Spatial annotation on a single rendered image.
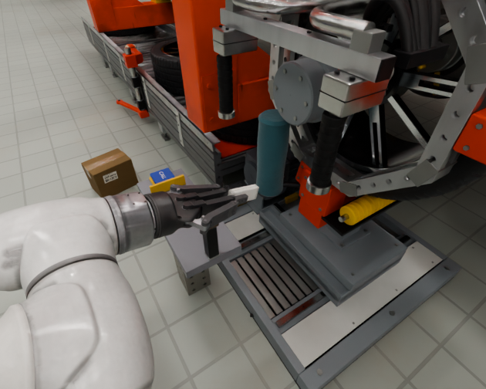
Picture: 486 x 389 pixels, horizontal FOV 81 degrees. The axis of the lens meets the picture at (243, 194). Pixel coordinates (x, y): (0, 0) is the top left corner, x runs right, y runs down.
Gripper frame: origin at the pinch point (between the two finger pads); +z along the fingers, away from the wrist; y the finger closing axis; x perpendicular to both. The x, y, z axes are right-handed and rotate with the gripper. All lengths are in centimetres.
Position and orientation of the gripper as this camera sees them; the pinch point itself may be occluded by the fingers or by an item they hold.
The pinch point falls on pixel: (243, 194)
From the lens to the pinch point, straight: 58.9
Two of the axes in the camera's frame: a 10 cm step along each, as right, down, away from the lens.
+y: -6.0, -5.3, 6.0
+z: 7.7, -1.8, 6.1
